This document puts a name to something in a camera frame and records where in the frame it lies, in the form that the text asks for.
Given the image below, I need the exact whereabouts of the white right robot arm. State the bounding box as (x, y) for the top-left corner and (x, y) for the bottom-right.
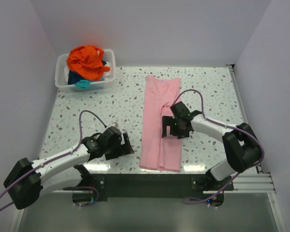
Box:
(161, 101), (264, 190)

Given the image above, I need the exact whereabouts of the dark blue t shirt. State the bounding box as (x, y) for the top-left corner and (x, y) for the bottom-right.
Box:
(68, 71), (84, 85)

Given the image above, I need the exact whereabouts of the orange t shirt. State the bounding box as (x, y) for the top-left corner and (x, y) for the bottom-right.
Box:
(66, 45), (110, 81)

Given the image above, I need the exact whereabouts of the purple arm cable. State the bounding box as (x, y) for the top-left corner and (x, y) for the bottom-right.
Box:
(0, 110), (108, 218)
(174, 89), (265, 205)

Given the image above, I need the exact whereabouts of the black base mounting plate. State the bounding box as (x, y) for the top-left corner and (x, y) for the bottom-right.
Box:
(71, 173), (234, 206)

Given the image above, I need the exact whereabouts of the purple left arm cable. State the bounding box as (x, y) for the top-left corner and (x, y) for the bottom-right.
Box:
(0, 110), (108, 218)

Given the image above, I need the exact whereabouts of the pink t shirt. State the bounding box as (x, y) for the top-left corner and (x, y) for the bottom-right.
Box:
(140, 75), (182, 172)

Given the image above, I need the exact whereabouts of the white plastic laundry basket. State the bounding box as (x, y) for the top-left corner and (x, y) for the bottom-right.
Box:
(55, 49), (116, 92)

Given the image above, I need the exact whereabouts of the white garment in basket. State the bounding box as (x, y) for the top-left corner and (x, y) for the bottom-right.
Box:
(101, 60), (111, 81)

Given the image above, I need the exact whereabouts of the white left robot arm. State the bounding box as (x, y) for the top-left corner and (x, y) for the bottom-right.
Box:
(3, 126), (134, 209)

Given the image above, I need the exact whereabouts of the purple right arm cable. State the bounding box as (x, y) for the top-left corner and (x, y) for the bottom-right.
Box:
(174, 89), (265, 205)

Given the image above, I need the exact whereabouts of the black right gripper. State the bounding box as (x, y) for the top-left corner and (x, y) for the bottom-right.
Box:
(161, 116), (189, 139)

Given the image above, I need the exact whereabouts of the teal t shirt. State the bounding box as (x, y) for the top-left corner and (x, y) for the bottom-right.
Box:
(74, 79), (91, 91)

